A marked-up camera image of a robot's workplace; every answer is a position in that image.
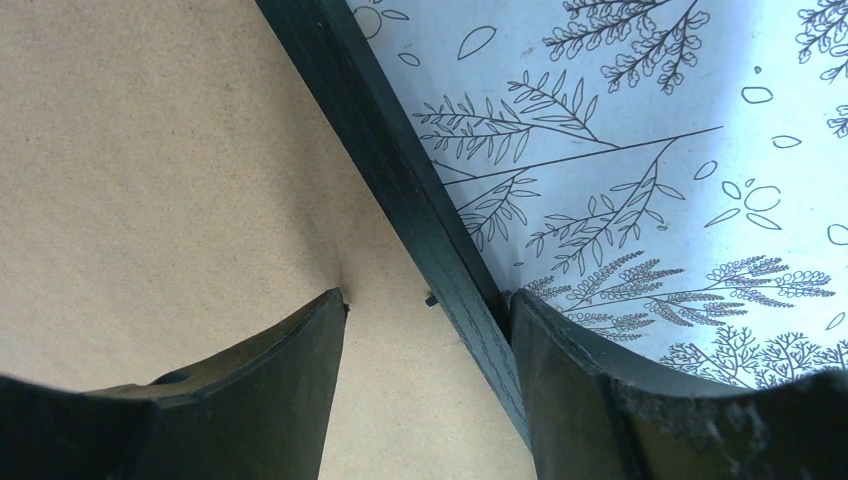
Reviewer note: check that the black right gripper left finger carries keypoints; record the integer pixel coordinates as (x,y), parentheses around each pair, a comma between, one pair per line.
(256,410)

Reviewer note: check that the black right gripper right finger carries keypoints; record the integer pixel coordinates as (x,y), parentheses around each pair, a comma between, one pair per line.
(596,410)

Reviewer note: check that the brown backing board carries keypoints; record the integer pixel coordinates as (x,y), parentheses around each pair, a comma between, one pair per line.
(170,187)

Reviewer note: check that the black picture frame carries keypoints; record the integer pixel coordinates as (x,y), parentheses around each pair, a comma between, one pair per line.
(329,51)

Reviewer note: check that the floral table cloth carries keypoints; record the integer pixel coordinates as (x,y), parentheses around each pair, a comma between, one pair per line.
(671,175)

